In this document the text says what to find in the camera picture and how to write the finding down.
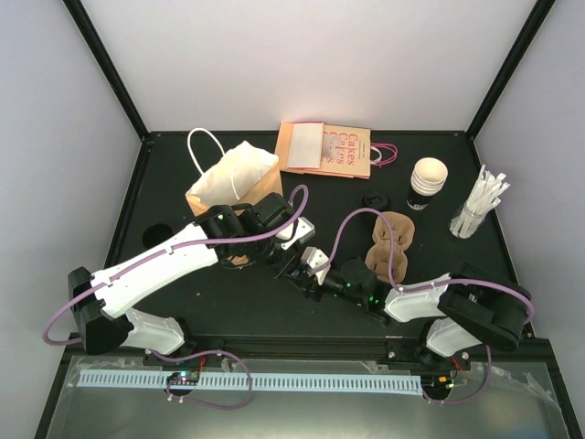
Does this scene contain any black paper cup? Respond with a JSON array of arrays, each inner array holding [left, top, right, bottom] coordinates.
[[283, 266, 307, 289]]

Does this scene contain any orange paper bag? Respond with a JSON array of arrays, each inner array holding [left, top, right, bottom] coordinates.
[[184, 127, 284, 271]]

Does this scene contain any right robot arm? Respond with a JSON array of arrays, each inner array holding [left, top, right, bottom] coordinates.
[[291, 258, 535, 370]]

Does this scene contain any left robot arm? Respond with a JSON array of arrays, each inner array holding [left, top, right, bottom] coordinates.
[[68, 193, 314, 365]]

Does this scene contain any stack of black lids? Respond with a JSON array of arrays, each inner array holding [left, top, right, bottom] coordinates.
[[361, 191, 391, 212]]

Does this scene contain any orange flat bag stack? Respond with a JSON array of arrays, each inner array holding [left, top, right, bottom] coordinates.
[[274, 122, 324, 172]]

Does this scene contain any Cakes printed paper bag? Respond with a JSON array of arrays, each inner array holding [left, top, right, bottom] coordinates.
[[300, 124, 399, 179]]

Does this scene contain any stack of paper cups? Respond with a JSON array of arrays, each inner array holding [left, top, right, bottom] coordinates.
[[407, 157, 449, 210]]

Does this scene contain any jar of white stirrers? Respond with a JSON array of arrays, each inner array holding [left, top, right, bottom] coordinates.
[[450, 165, 510, 239]]

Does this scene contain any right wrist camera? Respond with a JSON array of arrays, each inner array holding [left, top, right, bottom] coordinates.
[[301, 246, 330, 285]]

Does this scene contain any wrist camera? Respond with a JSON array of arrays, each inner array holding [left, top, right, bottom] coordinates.
[[275, 217, 315, 250], [301, 246, 330, 285]]

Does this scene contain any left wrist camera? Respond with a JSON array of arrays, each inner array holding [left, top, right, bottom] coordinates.
[[275, 217, 315, 250]]

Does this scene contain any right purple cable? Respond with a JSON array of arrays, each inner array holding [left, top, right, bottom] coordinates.
[[326, 208, 537, 407]]

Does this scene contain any purple cable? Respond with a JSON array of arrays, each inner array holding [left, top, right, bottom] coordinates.
[[41, 185, 253, 410], [326, 208, 537, 407]]

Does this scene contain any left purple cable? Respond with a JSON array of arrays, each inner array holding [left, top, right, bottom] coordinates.
[[41, 185, 253, 410]]

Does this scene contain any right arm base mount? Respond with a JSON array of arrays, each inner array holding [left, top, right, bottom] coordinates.
[[381, 338, 471, 373]]

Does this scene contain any light blue cable duct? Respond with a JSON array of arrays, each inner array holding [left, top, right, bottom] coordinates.
[[77, 369, 422, 396]]

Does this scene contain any black frame post left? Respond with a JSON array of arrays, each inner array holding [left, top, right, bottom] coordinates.
[[63, 0, 149, 141]]

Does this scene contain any black frame post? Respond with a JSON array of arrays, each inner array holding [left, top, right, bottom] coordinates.
[[465, 0, 556, 140], [63, 0, 149, 141]]

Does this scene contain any black frame post right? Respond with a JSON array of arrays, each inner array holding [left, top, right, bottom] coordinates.
[[465, 0, 556, 140]]

